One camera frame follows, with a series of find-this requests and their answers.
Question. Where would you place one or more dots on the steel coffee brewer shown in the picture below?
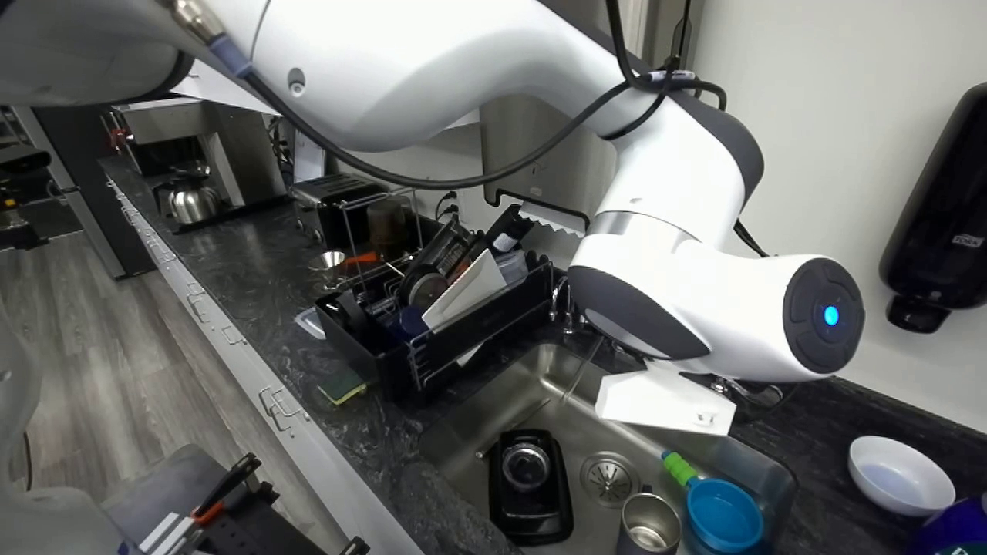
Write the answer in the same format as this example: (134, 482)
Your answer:
(190, 196)

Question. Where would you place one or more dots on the white lower cabinets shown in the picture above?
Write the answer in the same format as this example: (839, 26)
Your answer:
(235, 379)

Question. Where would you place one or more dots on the green yellow sponge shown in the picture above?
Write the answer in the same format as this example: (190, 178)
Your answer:
(340, 389)

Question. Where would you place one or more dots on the black wall soap dispenser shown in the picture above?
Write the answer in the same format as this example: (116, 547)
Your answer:
(942, 227)

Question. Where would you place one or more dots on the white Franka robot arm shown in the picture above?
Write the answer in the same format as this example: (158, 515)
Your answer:
(462, 61)

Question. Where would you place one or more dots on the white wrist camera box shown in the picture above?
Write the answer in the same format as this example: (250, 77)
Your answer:
(668, 401)

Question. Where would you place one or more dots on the dark brown metal canister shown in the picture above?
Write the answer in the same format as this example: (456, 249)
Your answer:
(358, 219)

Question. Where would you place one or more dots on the blue bottle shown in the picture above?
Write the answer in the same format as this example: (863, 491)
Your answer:
(957, 528)

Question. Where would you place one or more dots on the black round pan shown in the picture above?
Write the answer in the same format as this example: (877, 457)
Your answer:
(428, 286)

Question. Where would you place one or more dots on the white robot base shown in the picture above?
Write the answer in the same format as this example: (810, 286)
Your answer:
(42, 494)

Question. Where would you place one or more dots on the small white bowl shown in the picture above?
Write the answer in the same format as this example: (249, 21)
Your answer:
(900, 480)

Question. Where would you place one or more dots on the black orange clamp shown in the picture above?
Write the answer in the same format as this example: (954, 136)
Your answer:
(221, 494)

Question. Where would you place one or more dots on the stainless steel sink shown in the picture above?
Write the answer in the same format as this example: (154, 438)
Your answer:
(513, 411)

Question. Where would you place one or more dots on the stainless steel mug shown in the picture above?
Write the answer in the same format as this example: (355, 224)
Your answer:
(648, 524)

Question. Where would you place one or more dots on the chrome side sprayer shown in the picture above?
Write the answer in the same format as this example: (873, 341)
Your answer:
(566, 306)

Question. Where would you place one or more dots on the steel sink drain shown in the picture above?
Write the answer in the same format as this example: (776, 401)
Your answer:
(609, 480)

